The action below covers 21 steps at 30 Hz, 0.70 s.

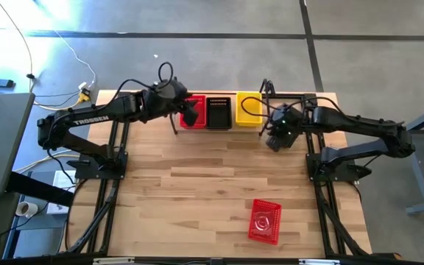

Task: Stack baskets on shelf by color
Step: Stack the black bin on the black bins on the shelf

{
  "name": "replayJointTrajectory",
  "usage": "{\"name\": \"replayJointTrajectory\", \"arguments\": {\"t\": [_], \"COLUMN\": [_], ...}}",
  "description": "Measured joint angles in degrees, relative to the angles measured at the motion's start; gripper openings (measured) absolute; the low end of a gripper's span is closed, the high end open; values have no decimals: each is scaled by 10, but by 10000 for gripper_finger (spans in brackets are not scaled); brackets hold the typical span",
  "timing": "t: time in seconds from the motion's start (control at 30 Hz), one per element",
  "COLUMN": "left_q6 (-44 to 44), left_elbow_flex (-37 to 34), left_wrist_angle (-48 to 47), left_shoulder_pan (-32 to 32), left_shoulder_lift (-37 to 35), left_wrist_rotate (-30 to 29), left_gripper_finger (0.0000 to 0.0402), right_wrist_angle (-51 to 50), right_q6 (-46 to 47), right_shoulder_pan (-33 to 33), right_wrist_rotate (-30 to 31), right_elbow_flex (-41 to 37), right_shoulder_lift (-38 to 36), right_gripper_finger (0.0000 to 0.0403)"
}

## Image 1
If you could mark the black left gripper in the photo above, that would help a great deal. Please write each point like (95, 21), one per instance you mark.
(166, 97)

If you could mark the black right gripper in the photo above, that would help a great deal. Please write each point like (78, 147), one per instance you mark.
(287, 121)

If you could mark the red plastic basket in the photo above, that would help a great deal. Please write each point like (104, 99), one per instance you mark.
(265, 221)
(200, 123)

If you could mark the black plastic basket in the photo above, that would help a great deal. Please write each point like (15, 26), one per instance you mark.
(219, 117)

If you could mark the yellow plastic basket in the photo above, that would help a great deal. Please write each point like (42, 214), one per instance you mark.
(247, 123)

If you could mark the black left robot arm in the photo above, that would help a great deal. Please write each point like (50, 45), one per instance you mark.
(90, 119)

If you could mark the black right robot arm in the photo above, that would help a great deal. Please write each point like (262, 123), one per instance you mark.
(359, 123)

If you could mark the yellow plug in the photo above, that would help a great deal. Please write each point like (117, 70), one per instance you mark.
(84, 97)

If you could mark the white plug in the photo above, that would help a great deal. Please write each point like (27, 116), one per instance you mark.
(82, 85)

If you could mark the silver aluminium bar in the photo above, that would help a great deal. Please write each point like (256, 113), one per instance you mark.
(318, 262)
(114, 260)

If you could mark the black desk leg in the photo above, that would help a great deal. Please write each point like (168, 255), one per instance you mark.
(39, 189)

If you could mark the white cup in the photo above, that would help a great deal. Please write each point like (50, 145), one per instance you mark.
(27, 209)

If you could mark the grey desk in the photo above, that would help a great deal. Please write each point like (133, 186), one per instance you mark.
(2, 140)

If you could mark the black aluminium rig frame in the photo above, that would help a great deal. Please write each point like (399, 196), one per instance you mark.
(310, 99)

